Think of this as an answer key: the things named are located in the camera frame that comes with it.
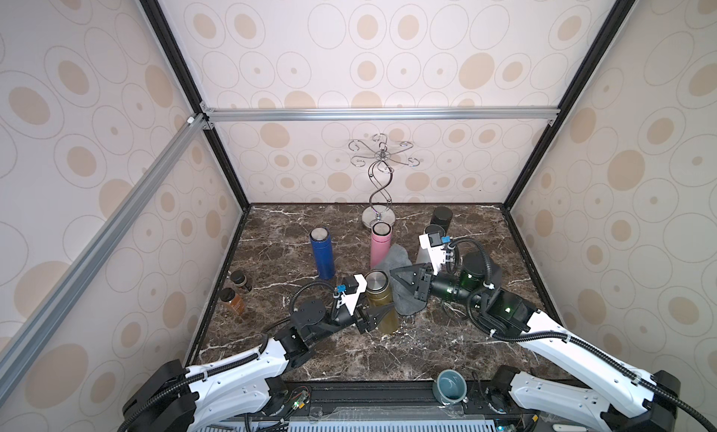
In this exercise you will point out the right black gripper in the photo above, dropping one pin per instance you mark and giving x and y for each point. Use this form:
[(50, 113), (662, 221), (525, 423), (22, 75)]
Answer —
[(422, 283)]

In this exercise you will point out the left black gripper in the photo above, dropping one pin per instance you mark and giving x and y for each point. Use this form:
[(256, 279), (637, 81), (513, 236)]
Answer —
[(367, 322)]

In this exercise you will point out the white thermos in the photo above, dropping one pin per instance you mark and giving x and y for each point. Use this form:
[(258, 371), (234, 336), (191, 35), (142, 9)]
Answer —
[(422, 256)]

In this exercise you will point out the gold thermos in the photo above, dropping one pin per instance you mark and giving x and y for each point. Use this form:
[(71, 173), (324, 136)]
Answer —
[(379, 294)]

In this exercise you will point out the pink thermos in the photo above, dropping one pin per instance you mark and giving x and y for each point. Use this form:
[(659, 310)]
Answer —
[(380, 242)]

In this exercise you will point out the black thermos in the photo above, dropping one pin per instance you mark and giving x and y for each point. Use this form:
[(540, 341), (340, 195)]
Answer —
[(442, 216)]

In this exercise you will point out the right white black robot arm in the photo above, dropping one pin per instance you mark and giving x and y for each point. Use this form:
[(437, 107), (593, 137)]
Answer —
[(614, 396)]

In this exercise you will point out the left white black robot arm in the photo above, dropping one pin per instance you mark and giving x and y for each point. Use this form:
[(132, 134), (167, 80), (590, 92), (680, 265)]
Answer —
[(178, 398)]

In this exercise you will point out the blue thermos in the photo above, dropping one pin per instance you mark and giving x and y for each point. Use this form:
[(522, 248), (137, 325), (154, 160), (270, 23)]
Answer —
[(322, 250)]

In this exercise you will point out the teal ceramic mug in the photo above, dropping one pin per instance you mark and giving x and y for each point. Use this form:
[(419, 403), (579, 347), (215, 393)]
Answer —
[(449, 388)]

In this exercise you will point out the dark capped spice jar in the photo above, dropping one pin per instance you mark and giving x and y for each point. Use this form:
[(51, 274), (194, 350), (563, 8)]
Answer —
[(240, 281)]

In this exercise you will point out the amber spice jar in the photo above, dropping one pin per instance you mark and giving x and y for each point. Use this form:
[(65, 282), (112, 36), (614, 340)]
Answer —
[(232, 300)]

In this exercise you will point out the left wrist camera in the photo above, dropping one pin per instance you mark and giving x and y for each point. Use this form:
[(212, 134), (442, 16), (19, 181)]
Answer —
[(349, 292)]

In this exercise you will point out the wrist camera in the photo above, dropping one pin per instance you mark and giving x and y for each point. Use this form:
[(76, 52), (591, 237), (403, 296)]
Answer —
[(349, 292), (437, 248)]

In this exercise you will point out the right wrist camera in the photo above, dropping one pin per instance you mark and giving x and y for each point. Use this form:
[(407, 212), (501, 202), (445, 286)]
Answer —
[(437, 248)]

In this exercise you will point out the silver wire cup stand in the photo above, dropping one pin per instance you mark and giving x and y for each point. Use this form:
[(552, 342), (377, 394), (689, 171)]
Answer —
[(379, 156)]

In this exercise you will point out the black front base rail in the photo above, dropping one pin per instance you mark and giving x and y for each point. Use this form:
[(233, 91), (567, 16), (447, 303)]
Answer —
[(412, 407)]

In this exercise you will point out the horizontal aluminium rail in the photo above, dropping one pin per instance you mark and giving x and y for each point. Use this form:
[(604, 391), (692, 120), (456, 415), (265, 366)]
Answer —
[(392, 114)]

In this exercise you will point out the left diagonal aluminium rail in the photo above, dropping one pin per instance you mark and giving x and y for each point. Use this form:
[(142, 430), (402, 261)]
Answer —
[(36, 332)]

